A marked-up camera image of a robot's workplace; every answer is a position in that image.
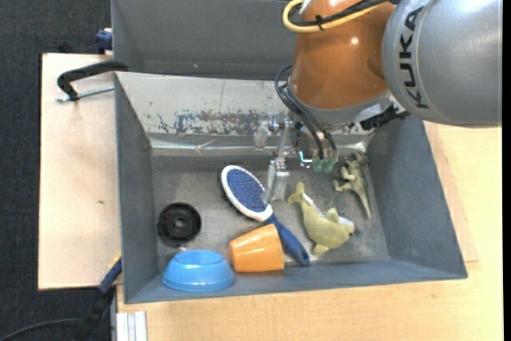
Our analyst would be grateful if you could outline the orange plastic cup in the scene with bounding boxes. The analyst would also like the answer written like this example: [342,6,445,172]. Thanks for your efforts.
[228,223,286,274]

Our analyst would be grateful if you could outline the blue and white hairbrush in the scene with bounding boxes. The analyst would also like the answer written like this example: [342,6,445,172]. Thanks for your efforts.
[220,165,311,267]

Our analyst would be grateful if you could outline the black round ribbed disc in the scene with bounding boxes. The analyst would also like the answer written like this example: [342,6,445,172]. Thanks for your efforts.
[156,202,202,243]

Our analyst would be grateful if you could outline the black cylinder on white bracket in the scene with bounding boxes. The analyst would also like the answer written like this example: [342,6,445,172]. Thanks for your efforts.
[351,101,410,133]

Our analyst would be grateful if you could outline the yellow-green toy dolphin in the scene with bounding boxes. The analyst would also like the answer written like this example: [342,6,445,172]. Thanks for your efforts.
[287,181,356,256]

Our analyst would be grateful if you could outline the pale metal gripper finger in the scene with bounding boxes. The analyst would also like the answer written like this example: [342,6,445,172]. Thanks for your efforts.
[265,160,278,203]
[275,160,291,201]

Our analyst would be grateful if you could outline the blue plastic bowl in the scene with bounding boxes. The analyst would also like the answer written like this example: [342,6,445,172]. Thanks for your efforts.
[161,249,236,292]

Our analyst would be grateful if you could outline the green toy dinosaur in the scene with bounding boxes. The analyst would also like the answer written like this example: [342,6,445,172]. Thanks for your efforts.
[332,151,373,221]

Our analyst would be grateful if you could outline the grey metal bin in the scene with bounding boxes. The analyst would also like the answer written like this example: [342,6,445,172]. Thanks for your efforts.
[110,0,469,305]

